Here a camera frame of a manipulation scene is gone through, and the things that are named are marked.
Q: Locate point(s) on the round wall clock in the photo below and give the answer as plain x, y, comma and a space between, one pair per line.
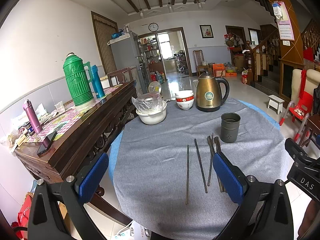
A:
153, 27

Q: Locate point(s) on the green thermos jug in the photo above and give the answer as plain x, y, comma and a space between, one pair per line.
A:
78, 75

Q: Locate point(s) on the white bowl with plastic bag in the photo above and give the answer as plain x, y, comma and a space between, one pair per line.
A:
150, 108

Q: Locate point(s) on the blue thermos bottle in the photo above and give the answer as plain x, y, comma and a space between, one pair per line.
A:
96, 83

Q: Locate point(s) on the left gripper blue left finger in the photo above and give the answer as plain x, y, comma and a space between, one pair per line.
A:
89, 177

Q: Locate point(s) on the dark chopstick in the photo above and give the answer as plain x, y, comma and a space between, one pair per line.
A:
210, 140
218, 150
187, 179
201, 166

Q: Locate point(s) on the wooden chair far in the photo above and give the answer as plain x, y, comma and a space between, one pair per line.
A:
200, 64

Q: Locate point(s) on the grey refrigerator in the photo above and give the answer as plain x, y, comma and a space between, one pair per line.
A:
127, 52

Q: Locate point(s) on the purple water bottle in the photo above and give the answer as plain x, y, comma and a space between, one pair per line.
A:
34, 121

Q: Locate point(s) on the right hand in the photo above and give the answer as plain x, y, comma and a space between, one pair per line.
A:
309, 216

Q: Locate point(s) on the dark wooden sideboard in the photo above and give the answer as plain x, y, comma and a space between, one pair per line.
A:
100, 125

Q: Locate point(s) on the wall calendar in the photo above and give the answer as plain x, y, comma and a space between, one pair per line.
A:
283, 21

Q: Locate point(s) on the stacked red white bowls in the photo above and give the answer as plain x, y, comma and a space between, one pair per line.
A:
184, 99

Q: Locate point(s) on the framed flower picture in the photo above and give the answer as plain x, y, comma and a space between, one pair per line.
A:
206, 31

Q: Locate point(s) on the white small stool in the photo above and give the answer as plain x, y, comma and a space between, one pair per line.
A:
276, 103

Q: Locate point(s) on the clear plastic cup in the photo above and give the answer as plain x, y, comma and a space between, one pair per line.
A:
60, 107

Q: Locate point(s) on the red plastic chair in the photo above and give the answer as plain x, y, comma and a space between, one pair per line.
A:
301, 110

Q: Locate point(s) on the orange box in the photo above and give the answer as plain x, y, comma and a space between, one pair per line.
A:
219, 70

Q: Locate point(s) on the small white fan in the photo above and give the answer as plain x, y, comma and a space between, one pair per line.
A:
155, 87

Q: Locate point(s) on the golden electric kettle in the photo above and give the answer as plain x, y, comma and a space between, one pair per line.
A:
211, 92

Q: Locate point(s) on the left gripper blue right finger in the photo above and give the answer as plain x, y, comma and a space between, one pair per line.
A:
232, 178

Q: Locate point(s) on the black smartphone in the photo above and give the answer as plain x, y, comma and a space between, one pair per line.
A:
46, 144

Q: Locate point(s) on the dark grey utensil cup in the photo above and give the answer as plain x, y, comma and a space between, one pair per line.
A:
230, 123

